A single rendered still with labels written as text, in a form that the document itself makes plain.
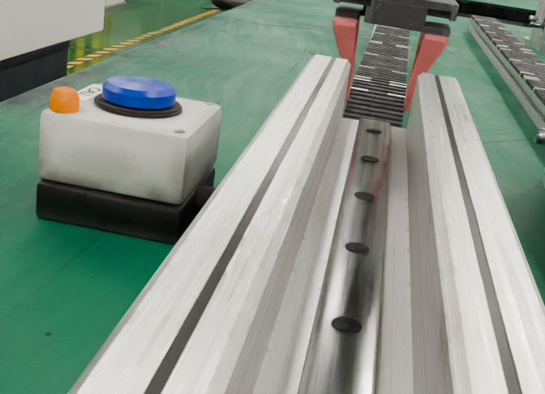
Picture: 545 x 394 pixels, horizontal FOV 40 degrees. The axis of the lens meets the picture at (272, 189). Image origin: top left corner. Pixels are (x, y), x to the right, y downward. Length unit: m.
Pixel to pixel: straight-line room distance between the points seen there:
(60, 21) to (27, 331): 0.61
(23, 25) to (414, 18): 0.40
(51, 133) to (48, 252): 0.06
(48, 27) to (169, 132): 0.50
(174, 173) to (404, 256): 0.13
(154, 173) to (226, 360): 0.24
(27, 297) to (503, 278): 0.21
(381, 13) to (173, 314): 0.50
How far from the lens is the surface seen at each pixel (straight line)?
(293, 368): 0.23
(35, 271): 0.37
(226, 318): 0.17
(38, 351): 0.31
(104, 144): 0.40
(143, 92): 0.41
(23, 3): 0.82
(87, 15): 0.97
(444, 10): 0.65
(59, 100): 0.40
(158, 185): 0.39
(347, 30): 0.65
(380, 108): 0.67
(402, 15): 0.64
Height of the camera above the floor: 0.95
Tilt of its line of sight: 20 degrees down
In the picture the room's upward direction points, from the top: 9 degrees clockwise
